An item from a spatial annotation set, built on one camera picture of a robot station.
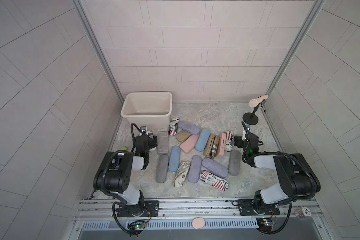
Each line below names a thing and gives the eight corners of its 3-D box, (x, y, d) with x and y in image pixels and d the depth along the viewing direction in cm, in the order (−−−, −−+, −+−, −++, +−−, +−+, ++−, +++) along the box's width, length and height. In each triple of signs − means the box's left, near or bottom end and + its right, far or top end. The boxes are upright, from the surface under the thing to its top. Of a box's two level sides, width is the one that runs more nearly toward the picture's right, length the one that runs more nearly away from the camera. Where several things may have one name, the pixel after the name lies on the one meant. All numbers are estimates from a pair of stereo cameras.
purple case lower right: (199, 165, 87) (199, 163, 85) (204, 156, 90) (204, 154, 88) (224, 180, 82) (225, 178, 79) (229, 170, 85) (230, 169, 83)
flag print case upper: (168, 135, 98) (167, 134, 96) (171, 118, 107) (171, 116, 106) (176, 136, 98) (176, 134, 96) (179, 119, 107) (179, 117, 105)
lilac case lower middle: (187, 182, 81) (187, 180, 79) (190, 156, 90) (190, 154, 88) (199, 184, 80) (199, 182, 78) (201, 158, 90) (202, 156, 87)
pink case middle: (179, 149, 94) (179, 145, 90) (194, 135, 100) (194, 131, 97) (187, 155, 91) (187, 152, 87) (201, 140, 98) (202, 137, 94)
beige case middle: (202, 155, 90) (202, 151, 87) (209, 137, 99) (210, 133, 95) (208, 157, 89) (209, 154, 86) (215, 139, 98) (216, 135, 94)
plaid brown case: (209, 158, 89) (210, 155, 85) (212, 139, 98) (213, 135, 94) (215, 160, 88) (217, 156, 85) (218, 140, 97) (220, 136, 93)
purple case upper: (176, 130, 103) (176, 125, 97) (180, 125, 106) (180, 119, 100) (196, 139, 98) (197, 134, 93) (199, 133, 101) (200, 128, 96)
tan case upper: (180, 143, 95) (180, 141, 92) (175, 137, 98) (174, 134, 95) (191, 136, 99) (191, 133, 96) (185, 130, 102) (185, 127, 99)
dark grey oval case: (155, 183, 81) (155, 181, 78) (159, 156, 90) (158, 154, 88) (166, 183, 81) (166, 181, 78) (169, 156, 90) (168, 154, 88)
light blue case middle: (192, 148, 94) (192, 144, 89) (201, 131, 102) (202, 126, 98) (202, 153, 92) (203, 149, 87) (210, 135, 100) (211, 130, 96)
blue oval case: (167, 171, 84) (167, 170, 82) (172, 146, 94) (171, 144, 92) (178, 172, 84) (177, 171, 82) (181, 147, 94) (181, 145, 92)
